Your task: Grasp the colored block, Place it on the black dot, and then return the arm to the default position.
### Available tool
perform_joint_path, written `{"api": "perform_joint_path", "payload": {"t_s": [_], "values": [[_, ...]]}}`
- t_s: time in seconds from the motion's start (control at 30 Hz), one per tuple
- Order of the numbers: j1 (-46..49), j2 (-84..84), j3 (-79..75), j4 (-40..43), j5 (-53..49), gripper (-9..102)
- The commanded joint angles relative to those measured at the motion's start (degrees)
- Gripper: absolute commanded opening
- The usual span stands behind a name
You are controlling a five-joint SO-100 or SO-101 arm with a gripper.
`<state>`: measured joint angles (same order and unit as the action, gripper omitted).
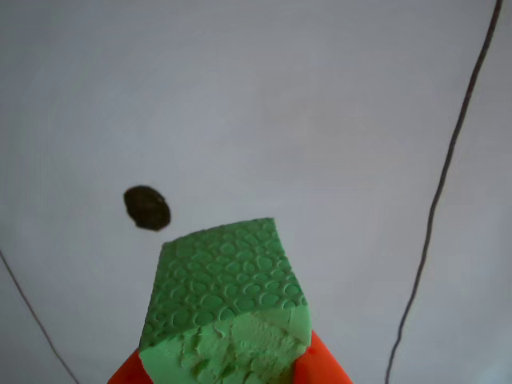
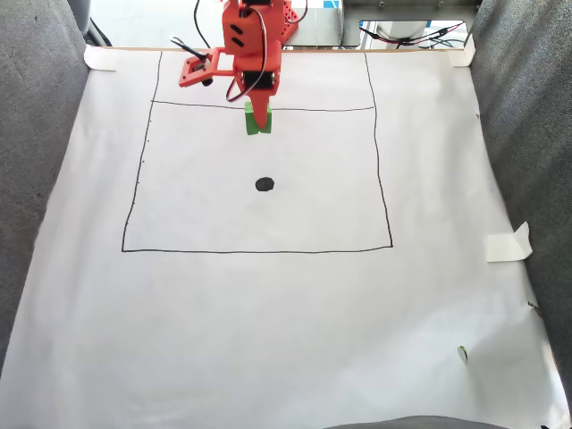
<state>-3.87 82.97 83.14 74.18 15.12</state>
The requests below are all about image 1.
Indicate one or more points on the green foam block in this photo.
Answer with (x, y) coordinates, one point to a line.
(224, 288)

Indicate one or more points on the black dot mark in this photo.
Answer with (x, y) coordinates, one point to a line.
(147, 209)

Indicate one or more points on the white paper sheet with lines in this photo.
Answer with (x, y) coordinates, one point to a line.
(320, 120)

